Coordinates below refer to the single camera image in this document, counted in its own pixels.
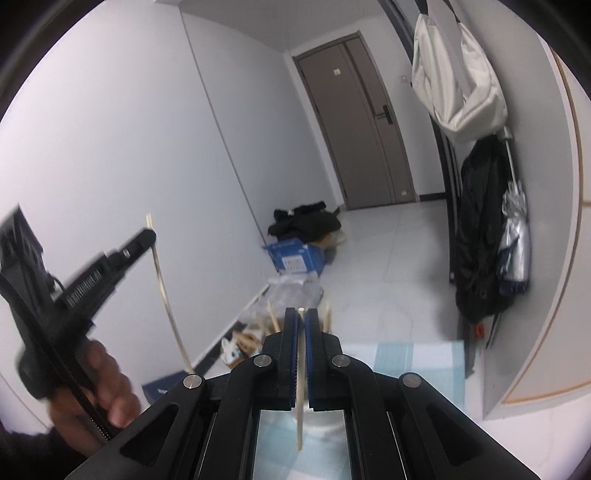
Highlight grey-brown door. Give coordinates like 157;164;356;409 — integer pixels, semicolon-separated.
292;31;419;210

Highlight person's left hand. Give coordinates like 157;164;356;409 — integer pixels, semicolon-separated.
48;340;141;446

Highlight small white brown bag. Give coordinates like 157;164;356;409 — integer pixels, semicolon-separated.
235;330;264;358

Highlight black clothing pile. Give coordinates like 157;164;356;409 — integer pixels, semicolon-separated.
268;200;342;241

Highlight brown cardboard box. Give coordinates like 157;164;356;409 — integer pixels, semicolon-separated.
318;228;347;259

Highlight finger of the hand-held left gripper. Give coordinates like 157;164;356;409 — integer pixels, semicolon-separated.
105;228;158;274

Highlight blue cardboard box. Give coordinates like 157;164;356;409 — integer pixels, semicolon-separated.
263;237;328;278

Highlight dark blue shoe box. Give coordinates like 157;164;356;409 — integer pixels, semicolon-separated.
141;371;190;403

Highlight blue checkered tablecloth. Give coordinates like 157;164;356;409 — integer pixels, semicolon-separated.
256;340;466;480

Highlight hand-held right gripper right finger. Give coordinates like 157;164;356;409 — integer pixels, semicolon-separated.
305;308;543;480

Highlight crumpled plastic bag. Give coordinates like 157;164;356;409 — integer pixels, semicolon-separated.
263;274;324;319

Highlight black jacket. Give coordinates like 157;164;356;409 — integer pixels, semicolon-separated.
455;134;509;349

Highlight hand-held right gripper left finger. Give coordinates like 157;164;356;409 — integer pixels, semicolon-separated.
64;307;298;480

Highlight silver folding umbrella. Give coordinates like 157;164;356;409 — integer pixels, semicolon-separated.
499;127;533;296

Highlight white shoulder bag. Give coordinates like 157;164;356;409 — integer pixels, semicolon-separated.
411;0;509;145

